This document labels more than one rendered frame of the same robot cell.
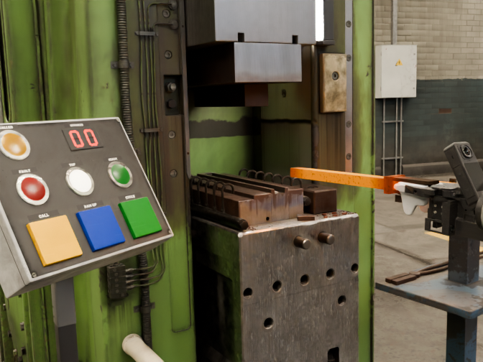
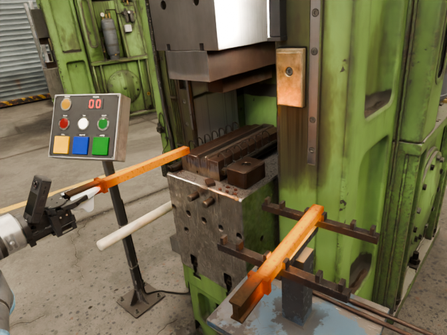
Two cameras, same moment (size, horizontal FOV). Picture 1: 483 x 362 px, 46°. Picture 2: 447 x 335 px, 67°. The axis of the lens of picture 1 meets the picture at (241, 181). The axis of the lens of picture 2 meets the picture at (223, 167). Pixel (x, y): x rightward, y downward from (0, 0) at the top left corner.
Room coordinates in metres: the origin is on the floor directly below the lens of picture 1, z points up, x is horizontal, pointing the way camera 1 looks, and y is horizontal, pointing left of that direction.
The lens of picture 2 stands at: (1.21, -1.22, 1.46)
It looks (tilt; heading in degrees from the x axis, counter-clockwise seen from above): 24 degrees down; 75
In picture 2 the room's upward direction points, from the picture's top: 5 degrees counter-clockwise
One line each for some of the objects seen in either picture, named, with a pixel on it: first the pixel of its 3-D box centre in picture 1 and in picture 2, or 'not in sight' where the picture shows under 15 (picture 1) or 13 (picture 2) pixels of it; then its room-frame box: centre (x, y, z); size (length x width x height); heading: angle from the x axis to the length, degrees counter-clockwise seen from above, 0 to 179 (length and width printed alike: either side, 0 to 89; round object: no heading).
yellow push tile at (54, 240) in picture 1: (54, 240); (62, 145); (0.91, 0.31, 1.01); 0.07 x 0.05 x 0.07; 146
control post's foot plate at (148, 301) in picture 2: not in sight; (139, 293); (1.07, 0.36, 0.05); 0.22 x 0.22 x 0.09; 31
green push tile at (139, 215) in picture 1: (139, 217); (101, 146); (1.08, 0.20, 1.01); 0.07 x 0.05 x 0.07; 146
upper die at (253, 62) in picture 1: (227, 67); (228, 56); (1.61, 0.03, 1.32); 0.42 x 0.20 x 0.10; 31
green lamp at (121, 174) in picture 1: (120, 174); (103, 123); (1.10, 0.24, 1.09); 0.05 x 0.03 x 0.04; 121
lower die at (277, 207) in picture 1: (231, 195); (235, 147); (1.61, 0.03, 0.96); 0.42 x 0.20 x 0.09; 31
